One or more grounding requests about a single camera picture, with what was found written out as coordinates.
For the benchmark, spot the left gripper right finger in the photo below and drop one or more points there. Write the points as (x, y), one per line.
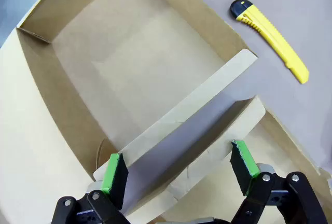
(243, 172)

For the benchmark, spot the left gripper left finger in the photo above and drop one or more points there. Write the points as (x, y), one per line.
(114, 180)

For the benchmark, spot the yellow utility knife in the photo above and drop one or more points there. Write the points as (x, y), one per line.
(275, 37)

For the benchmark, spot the open brown cardboard box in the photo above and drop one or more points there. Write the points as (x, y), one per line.
(275, 156)
(135, 60)

